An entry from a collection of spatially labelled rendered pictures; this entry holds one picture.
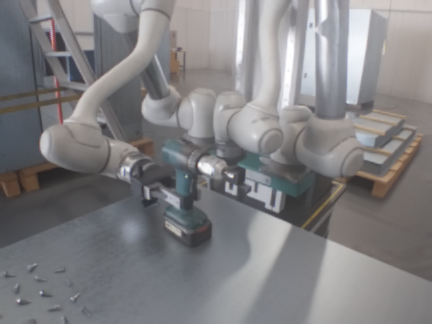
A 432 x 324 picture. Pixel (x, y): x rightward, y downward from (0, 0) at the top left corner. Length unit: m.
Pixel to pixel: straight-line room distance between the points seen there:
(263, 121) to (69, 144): 0.49
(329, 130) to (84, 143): 0.70
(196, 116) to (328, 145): 0.66
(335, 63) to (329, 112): 0.15
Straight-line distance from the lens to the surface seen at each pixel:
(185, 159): 0.60
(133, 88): 2.88
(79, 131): 0.78
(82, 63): 1.83
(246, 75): 1.43
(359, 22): 6.88
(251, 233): 0.75
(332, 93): 0.94
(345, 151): 0.95
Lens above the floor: 1.08
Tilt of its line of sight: 22 degrees down
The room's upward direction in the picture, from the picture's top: 3 degrees clockwise
